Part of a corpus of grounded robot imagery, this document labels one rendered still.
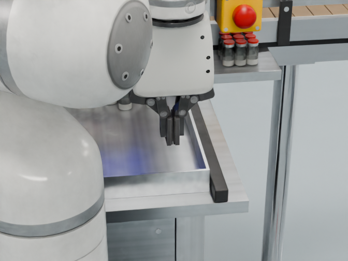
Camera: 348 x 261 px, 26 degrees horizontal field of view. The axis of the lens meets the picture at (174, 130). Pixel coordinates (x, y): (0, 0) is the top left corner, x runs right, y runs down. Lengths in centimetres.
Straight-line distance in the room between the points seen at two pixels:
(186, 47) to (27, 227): 32
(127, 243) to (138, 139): 43
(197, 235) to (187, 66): 70
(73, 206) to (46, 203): 3
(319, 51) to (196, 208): 60
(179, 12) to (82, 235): 29
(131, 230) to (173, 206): 52
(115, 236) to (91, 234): 81
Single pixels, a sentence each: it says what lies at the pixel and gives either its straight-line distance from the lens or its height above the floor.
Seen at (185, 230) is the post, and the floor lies 54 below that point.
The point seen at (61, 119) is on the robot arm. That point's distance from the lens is 71.
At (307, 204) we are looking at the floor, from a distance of 259.
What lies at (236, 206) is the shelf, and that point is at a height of 87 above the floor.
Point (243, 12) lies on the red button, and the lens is 129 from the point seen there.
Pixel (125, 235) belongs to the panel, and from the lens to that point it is 152.
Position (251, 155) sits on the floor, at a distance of 283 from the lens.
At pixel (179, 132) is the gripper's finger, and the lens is 96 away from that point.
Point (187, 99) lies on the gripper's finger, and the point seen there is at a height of 103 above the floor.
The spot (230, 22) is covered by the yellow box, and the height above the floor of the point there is 98.
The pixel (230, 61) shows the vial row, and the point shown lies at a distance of 139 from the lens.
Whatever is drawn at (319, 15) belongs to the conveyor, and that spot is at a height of 93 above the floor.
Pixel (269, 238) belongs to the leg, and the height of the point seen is 38.
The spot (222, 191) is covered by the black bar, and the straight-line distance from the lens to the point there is 100.
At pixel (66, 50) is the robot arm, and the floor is 124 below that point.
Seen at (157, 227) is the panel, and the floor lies 55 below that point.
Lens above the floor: 146
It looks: 29 degrees down
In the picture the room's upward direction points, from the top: straight up
